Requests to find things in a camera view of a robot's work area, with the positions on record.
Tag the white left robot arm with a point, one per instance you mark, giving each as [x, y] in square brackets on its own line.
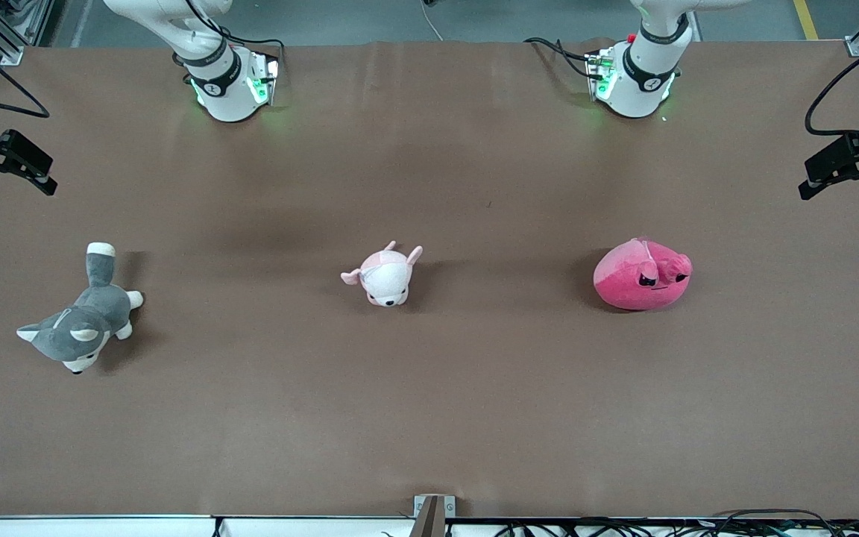
[638, 89]

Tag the metal base connector plate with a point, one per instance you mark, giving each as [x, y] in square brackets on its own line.
[598, 71]
[265, 74]

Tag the metal left base connector plate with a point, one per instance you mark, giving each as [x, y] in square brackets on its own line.
[598, 71]

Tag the small pale pink plush dog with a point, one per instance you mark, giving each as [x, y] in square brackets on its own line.
[385, 280]

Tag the white table edge rail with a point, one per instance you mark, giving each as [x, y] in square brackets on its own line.
[101, 526]

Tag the round hot pink plush toy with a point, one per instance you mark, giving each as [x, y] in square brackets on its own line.
[634, 283]

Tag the brown table cover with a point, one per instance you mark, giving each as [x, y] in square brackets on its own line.
[549, 388]

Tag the metal right base connector plate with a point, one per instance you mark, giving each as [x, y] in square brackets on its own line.
[265, 74]

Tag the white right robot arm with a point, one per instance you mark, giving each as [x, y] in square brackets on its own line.
[224, 97]

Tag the grey white husky plush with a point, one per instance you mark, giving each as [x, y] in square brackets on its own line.
[83, 328]

